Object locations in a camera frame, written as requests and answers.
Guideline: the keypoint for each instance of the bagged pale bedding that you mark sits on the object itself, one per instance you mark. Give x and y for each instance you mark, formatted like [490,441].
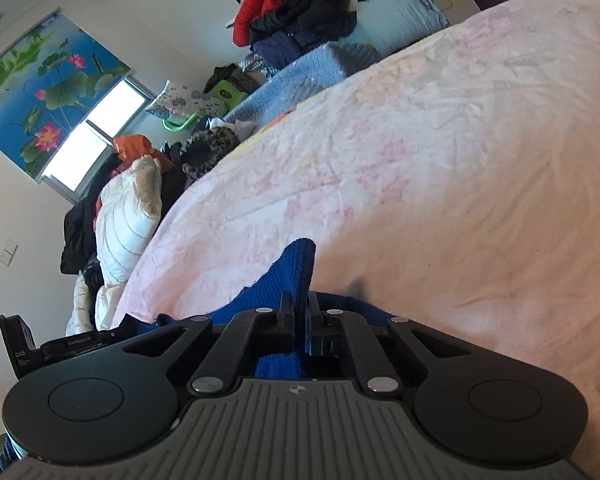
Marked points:
[395,5]

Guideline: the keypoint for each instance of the cardboard box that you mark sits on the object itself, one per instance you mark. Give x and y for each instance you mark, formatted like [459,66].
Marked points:
[460,5]

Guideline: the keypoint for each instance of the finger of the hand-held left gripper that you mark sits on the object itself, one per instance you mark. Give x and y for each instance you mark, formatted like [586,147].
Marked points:
[137,326]

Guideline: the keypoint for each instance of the green chair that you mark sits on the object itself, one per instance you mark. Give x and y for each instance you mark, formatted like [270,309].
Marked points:
[225,91]

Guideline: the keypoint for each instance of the white quilted jacket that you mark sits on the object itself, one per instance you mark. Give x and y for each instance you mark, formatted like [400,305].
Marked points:
[125,220]

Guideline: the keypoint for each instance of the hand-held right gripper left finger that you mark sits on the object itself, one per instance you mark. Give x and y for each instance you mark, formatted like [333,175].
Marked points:
[285,325]

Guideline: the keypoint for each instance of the blue beaded sweater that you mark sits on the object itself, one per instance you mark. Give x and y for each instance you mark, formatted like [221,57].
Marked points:
[280,285]

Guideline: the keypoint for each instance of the black clothes pile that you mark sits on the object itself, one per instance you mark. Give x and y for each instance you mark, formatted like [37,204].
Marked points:
[80,235]

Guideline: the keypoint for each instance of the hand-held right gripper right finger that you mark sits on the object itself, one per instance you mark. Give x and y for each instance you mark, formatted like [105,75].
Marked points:
[316,326]

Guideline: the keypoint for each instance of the dark navy jacket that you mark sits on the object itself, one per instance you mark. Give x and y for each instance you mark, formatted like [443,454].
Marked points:
[305,25]

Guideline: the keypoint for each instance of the floral pillow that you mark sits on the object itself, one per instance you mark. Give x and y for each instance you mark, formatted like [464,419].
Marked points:
[180,100]

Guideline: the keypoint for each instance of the pink floral bed sheet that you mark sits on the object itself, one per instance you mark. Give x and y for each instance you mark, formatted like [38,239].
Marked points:
[430,160]

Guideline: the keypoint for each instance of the white wall switch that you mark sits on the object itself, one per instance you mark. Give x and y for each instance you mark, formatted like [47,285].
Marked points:
[8,254]

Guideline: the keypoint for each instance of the leopard print garment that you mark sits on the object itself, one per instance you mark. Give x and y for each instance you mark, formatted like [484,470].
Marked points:
[207,152]

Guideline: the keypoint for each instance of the lotus print roller blind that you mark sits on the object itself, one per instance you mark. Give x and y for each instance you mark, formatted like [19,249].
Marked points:
[40,85]

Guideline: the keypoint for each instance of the orange garment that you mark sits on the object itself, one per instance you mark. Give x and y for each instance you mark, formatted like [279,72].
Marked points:
[132,147]

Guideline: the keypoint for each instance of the light blue quilted blanket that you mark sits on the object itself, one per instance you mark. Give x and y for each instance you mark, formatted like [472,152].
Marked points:
[305,75]

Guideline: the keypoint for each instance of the window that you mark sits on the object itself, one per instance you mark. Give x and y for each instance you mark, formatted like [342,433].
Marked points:
[95,135]

